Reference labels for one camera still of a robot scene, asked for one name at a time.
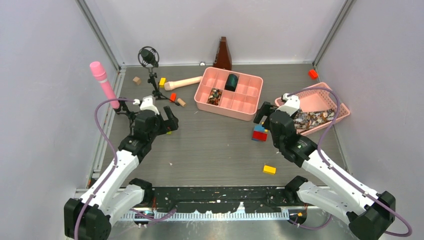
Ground dark green rolled tie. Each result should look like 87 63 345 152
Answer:
224 73 239 92

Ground red toy brick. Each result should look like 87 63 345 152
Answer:
251 130 268 142

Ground purple cable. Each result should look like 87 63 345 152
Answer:
73 97 178 240
286 86 413 238

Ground floral patterned necktie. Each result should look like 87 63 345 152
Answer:
206 88 223 106

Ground brown wooden metronome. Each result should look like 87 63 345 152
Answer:
212 36 233 71

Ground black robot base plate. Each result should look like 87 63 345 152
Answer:
120 186 319 229

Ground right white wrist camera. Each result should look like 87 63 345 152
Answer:
278 93 301 118

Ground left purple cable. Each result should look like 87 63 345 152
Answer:
73 97 178 240

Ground yellow cube block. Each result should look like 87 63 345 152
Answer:
158 77 167 88

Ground wooden cube block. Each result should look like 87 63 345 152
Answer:
132 76 142 86

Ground yellow block near front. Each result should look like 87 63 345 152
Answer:
262 165 277 175

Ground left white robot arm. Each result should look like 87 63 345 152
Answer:
64 106 179 240

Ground wooden cylinder block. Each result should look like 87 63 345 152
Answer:
177 98 187 108

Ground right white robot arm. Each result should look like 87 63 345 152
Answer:
253 101 396 240

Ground small orange block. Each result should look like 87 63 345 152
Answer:
169 93 177 102

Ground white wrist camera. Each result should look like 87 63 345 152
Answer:
132 95 160 115
278 93 301 118

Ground black microphone with tripod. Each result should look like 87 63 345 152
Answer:
137 46 179 106

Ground patterned ties in basket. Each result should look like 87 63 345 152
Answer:
293 109 336 130

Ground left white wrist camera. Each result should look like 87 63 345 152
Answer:
132 95 160 115

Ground blue toy brick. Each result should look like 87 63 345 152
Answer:
253 124 268 135

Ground red block far corner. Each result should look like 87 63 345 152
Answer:
308 69 319 80

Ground pink divided organizer tray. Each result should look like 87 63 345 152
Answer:
194 67 264 121

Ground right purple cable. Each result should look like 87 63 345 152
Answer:
286 86 413 238

